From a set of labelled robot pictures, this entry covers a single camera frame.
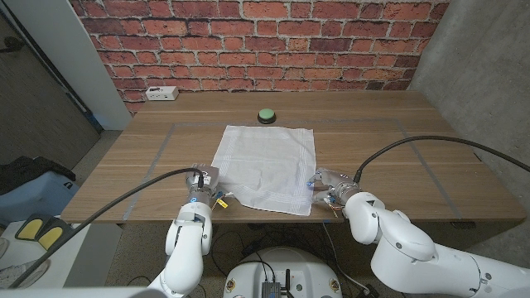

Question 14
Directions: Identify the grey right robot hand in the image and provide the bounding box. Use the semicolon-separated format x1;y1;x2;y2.
306;167;358;204

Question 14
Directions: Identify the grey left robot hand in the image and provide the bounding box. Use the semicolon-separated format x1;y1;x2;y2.
185;163;224;198

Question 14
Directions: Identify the white handkerchief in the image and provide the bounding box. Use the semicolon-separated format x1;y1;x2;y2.
210;125;317;217

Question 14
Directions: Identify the green push button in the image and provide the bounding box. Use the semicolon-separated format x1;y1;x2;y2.
257;108;277;125

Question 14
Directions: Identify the white power strip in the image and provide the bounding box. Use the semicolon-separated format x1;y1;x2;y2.
144;85;180;102

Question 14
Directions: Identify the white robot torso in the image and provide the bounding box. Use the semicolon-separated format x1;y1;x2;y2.
223;247;344;298

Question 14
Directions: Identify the grey electronics box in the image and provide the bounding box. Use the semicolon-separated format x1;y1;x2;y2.
260;281;282;298

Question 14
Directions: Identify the red brick printed backdrop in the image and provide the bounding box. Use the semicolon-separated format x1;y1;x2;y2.
68;0;451;115

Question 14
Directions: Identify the yellow foot pedal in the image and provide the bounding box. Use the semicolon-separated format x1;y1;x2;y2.
15;213;45;241
35;217;76;254

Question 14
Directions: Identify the blue bin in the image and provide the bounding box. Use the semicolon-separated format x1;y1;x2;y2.
0;170;80;227

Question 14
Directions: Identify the black cloth bag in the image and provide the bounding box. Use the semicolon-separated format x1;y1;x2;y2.
0;156;77;195

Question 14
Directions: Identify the white sneaker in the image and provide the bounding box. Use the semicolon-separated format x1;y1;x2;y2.
0;258;51;290

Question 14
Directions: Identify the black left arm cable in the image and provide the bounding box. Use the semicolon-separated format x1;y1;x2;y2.
7;167;205;290

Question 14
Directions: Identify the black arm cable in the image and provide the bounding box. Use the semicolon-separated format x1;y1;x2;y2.
354;134;530;183
7;167;205;290

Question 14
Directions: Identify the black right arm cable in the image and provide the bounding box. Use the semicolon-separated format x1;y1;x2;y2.
354;134;530;183

